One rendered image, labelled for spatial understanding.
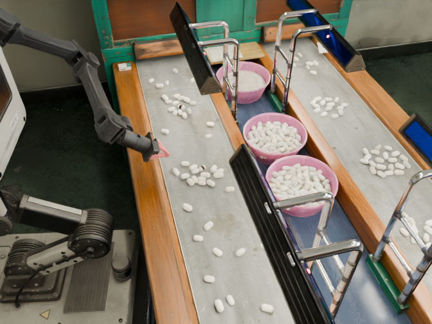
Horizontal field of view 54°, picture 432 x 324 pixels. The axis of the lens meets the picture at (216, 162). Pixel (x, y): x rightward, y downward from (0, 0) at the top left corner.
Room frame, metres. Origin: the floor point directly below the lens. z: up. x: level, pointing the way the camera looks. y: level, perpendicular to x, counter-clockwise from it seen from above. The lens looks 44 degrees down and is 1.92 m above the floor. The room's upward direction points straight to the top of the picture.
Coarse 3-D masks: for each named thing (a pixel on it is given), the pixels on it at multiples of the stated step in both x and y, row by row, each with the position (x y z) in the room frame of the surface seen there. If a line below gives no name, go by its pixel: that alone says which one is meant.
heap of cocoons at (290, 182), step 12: (288, 168) 1.17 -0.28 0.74; (300, 168) 1.16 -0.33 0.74; (312, 168) 1.16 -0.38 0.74; (276, 180) 1.10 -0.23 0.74; (288, 180) 1.10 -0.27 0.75; (300, 180) 1.10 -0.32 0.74; (312, 180) 1.12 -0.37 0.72; (324, 180) 1.12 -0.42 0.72; (276, 192) 1.04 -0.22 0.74; (288, 192) 1.04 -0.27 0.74; (300, 192) 1.04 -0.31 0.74; (312, 192) 1.04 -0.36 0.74; (312, 204) 0.98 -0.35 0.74
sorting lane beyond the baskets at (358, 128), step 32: (320, 64) 1.92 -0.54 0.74; (320, 96) 1.64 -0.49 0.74; (352, 96) 1.64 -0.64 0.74; (320, 128) 1.41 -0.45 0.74; (352, 128) 1.41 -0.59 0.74; (384, 128) 1.41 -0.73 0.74; (352, 160) 1.21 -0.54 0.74; (384, 160) 1.21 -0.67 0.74; (384, 192) 1.04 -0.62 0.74; (416, 192) 1.04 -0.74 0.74; (384, 224) 0.89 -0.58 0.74; (416, 224) 0.89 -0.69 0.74; (416, 256) 0.77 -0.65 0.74
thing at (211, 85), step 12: (180, 12) 1.73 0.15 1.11; (180, 24) 1.67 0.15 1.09; (180, 36) 1.60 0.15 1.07; (192, 36) 1.52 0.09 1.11; (192, 48) 1.46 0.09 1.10; (192, 60) 1.41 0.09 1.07; (204, 60) 1.34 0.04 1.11; (192, 72) 1.36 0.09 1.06; (204, 72) 1.29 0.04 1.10; (204, 84) 1.24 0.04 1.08; (216, 84) 1.24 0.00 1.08
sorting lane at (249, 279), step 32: (160, 64) 1.92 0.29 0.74; (160, 96) 1.64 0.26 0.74; (192, 96) 1.64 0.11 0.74; (160, 128) 1.41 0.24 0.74; (192, 128) 1.41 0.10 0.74; (160, 160) 1.21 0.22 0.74; (192, 160) 1.21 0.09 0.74; (224, 160) 1.21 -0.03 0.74; (192, 192) 1.04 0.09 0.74; (224, 192) 1.04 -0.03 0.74; (192, 224) 0.89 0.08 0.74; (224, 224) 0.89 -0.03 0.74; (192, 256) 0.77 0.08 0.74; (224, 256) 0.77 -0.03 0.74; (256, 256) 0.77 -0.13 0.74; (192, 288) 0.65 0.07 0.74; (224, 288) 0.65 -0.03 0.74; (256, 288) 0.65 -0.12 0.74; (224, 320) 0.55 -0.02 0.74; (256, 320) 0.55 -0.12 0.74; (288, 320) 0.55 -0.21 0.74
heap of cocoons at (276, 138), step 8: (256, 128) 1.41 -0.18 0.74; (264, 128) 1.41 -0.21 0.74; (272, 128) 1.41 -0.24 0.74; (280, 128) 1.42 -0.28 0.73; (288, 128) 1.41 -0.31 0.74; (248, 136) 1.37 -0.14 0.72; (256, 136) 1.36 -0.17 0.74; (264, 136) 1.35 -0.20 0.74; (272, 136) 1.35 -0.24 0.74; (280, 136) 1.36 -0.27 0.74; (288, 136) 1.37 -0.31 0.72; (296, 136) 1.35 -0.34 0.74; (256, 144) 1.32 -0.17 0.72; (264, 144) 1.32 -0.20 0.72; (272, 144) 1.30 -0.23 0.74; (280, 144) 1.31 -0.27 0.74; (288, 144) 1.31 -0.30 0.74; (296, 144) 1.31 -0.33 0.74; (272, 152) 1.27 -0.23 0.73; (280, 152) 1.27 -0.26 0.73
